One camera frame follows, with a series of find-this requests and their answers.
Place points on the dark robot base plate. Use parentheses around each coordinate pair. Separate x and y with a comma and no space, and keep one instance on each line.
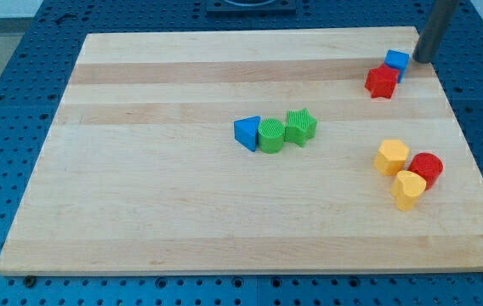
(249,6)

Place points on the blue cube block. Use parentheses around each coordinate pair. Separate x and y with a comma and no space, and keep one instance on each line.
(397,60)

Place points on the red star block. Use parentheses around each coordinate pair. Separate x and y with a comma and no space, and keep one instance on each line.
(381,81)

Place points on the green cylinder block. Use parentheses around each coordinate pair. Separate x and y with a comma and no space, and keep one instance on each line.
(271,135)

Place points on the blue triangle block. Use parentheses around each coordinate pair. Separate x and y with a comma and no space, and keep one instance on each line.
(246,132)

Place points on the yellow hexagon block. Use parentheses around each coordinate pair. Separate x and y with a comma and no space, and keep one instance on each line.
(391,157)

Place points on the red cylinder block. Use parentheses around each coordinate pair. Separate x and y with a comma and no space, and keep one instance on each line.
(428,166)

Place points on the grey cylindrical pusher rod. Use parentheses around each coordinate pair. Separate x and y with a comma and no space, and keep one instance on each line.
(434,30)

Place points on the green star block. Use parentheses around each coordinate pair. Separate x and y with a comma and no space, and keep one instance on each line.
(300,127)

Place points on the wooden board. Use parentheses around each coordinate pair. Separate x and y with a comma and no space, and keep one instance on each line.
(140,173)

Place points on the yellow heart block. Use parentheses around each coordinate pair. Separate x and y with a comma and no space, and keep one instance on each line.
(407,188)

